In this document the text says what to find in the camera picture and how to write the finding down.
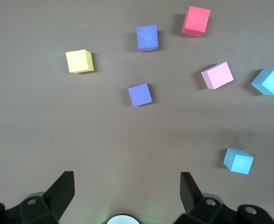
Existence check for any red foam cube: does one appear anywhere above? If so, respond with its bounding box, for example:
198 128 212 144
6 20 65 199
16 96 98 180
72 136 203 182
181 6 211 38

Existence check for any blue foam cube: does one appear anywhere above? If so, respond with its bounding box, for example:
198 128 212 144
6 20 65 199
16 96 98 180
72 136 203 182
250 67 274 97
223 147 254 175

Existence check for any pink foam cube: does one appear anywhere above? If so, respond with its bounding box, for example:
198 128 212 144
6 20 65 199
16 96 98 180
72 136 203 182
200 61 234 90

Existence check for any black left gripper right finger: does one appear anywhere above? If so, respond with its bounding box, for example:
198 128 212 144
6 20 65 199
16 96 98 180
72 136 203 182
174 172 274 224

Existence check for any brown table mat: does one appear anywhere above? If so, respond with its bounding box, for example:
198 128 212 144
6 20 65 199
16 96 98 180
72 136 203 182
0 0 274 224

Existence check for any purple foam cube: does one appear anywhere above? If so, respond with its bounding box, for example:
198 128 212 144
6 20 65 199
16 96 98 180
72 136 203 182
136 24 159 52
128 83 153 107

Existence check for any yellow foam cube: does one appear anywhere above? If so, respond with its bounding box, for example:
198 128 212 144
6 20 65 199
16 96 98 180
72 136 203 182
65 49 95 74

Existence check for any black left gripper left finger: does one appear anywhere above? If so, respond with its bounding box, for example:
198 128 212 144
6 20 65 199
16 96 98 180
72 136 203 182
0 171 75 224

